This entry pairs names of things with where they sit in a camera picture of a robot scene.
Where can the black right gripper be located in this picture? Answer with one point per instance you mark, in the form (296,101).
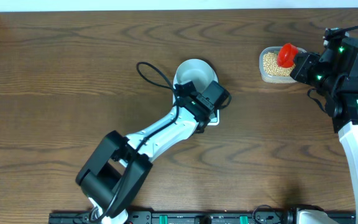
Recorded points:
(302,67)

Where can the orange measuring scoop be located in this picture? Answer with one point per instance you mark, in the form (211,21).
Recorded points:
(286,55)

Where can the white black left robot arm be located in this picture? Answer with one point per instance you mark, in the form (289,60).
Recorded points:
(118,167)

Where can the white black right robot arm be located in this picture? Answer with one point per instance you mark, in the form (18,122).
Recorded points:
(334,75)

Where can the grey round bowl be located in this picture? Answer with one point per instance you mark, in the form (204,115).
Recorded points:
(197,71)

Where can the white digital kitchen scale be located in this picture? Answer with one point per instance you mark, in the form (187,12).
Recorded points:
(214,117)

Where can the clear plastic container of beans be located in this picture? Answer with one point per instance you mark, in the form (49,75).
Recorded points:
(269,69)

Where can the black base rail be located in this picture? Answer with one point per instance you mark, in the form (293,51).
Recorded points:
(146,217)

